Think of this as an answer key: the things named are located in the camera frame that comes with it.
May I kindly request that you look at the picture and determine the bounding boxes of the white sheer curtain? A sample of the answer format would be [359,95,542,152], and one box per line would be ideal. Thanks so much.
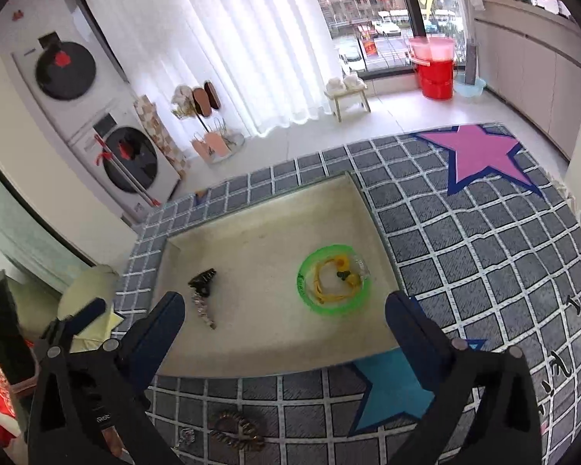
[77,0,335,136]

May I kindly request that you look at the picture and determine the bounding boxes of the white dryer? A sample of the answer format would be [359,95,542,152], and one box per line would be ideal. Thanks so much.
[0,0,134,143]

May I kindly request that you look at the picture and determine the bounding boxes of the pink plastic basin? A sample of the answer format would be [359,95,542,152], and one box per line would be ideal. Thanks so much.
[407,35,457,63]

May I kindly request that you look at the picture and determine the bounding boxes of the small red hanging ornament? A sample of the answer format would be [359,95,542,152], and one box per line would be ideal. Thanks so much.
[361,24,378,56]

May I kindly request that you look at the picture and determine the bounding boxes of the white low cabinet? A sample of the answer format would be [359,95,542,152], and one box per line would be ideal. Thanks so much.
[472,0,581,160]

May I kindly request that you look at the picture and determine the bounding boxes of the red plastic bucket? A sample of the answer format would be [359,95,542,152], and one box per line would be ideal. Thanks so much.
[413,55,456,100]

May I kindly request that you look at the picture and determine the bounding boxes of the brown spiral hair tie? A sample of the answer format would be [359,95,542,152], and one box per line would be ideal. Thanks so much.
[209,411,266,452]

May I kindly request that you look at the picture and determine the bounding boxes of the pink slipper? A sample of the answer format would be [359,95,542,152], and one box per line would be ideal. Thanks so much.
[206,131,230,157]
[190,138,213,163]

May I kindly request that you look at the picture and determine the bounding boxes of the light blue basin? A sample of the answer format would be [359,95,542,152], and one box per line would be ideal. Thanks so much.
[454,74,486,96]

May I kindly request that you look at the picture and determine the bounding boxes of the yellow cord necklace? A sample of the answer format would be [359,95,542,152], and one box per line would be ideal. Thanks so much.
[312,254,364,306]

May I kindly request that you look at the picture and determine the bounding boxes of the beige shallow tray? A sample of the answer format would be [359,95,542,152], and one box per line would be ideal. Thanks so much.
[148,170,402,379]

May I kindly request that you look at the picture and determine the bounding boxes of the white washing machine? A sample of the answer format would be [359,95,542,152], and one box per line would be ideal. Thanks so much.
[68,94,185,226]

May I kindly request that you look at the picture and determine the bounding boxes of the wire shoe rack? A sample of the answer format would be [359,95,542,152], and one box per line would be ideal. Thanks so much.
[169,80,247,165]

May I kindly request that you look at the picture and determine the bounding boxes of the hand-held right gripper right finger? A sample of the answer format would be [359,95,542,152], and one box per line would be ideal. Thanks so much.
[385,291,545,465]

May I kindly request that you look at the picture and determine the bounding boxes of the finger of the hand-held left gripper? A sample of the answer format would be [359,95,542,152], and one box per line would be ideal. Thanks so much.
[41,298,107,350]
[0,264,36,384]

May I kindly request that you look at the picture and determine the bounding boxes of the small wooden stool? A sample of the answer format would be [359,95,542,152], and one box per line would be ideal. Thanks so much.
[323,88,373,122]

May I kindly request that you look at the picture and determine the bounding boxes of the black hair claw clip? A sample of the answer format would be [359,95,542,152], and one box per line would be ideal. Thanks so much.
[188,267,218,296]

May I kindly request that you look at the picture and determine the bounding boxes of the grey ribbed board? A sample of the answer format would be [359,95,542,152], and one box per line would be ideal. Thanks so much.
[465,43,479,85]

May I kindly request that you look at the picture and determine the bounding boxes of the mop with red ribbon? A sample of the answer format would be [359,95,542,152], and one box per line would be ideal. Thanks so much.
[92,131,162,207]

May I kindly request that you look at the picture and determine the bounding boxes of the green plastic bangle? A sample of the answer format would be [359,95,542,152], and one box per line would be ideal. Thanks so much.
[297,246,373,315]

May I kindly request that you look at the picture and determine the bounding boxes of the white plush slippers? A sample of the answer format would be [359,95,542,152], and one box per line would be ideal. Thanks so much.
[171,84,194,118]

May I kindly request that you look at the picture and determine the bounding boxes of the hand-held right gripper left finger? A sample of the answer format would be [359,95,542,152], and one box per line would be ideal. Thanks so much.
[26,291,186,465]

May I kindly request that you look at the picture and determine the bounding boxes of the checkered gift bag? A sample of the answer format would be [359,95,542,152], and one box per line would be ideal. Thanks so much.
[133,94,192,180]

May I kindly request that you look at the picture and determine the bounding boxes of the brown beaded bracelet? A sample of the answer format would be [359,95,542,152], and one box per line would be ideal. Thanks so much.
[191,291,218,331]

